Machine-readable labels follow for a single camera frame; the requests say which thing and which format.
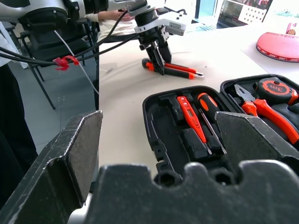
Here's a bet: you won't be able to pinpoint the white cable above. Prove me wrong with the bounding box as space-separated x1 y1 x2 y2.
53 30 100 95

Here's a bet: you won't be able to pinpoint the silver and black robot torso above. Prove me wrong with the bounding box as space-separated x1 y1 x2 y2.
0 21 39 209

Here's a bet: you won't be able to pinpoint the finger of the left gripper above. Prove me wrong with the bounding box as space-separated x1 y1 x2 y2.
146 42 166 76
159 45 173 64

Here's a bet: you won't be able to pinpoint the bystander's bare hand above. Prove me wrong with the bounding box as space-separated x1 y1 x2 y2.
108 10 134 22

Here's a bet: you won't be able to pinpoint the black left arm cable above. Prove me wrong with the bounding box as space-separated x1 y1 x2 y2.
0 9 141 67

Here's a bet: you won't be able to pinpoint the red table tennis paddle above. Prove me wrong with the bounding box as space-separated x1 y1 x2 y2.
255 21 299 63

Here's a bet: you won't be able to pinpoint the orange voltage tester pen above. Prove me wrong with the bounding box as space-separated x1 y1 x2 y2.
176 96 213 155

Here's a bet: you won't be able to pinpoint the orange handled pliers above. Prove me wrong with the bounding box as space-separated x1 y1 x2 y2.
234 84 299 145

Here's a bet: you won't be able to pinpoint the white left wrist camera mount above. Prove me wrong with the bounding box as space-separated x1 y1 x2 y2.
134 13 188 37

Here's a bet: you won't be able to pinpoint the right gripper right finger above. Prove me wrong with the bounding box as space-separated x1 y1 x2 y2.
214 111 299 175

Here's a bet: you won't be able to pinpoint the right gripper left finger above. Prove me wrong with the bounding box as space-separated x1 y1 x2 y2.
0 110 104 224

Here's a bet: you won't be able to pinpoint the black tool case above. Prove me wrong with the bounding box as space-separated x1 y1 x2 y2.
142 74 299 185

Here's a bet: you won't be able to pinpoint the red tape on cables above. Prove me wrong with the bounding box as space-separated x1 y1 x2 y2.
53 55 80 71

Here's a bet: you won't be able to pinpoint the orange black tape measure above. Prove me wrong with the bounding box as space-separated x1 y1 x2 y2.
253 77 299 106

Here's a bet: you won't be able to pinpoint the orange black handled screwdriver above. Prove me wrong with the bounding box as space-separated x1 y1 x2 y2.
197 92 228 155

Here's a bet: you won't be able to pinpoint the black chair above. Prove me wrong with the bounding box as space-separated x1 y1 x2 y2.
20 18 99 111

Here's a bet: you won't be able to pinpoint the person in beige clothing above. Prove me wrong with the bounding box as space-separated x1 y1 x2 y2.
85 10 139 43

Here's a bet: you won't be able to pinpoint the black orange utility knife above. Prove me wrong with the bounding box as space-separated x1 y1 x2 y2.
141 58 205 81

